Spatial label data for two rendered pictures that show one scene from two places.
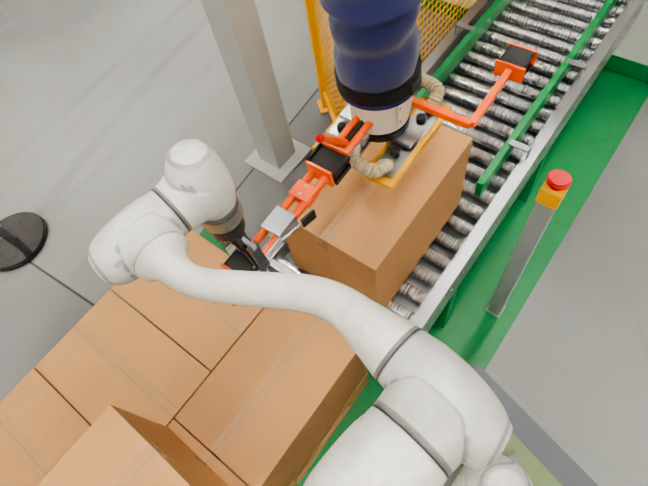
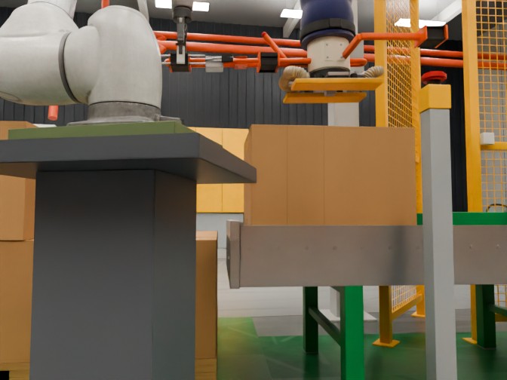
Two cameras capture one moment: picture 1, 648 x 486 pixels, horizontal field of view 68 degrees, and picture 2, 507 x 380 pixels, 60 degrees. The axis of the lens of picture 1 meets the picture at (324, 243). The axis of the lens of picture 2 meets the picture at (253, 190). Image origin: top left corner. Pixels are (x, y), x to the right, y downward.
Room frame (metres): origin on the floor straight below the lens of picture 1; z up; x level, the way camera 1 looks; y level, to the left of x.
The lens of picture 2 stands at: (-0.60, -1.03, 0.62)
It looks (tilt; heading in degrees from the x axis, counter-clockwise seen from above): 4 degrees up; 36
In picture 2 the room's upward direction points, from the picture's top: straight up
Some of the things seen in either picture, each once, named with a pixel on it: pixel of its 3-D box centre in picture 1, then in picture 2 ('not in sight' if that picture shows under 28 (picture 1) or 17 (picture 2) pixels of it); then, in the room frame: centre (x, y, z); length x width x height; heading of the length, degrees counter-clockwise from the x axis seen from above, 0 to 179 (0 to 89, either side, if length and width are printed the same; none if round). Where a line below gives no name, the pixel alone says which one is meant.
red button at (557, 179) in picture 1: (557, 181); (433, 81); (0.72, -0.72, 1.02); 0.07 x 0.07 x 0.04
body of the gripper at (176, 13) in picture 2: (229, 229); (182, 22); (0.59, 0.19, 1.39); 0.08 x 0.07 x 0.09; 41
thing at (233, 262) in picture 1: (244, 263); (179, 63); (0.60, 0.20, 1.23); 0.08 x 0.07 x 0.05; 131
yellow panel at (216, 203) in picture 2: not in sight; (194, 188); (6.17, 5.47, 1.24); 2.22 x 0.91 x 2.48; 136
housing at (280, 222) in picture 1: (280, 225); (214, 64); (0.68, 0.10, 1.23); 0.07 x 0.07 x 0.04; 41
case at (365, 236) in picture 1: (376, 206); (321, 185); (0.97, -0.22, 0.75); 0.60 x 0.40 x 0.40; 131
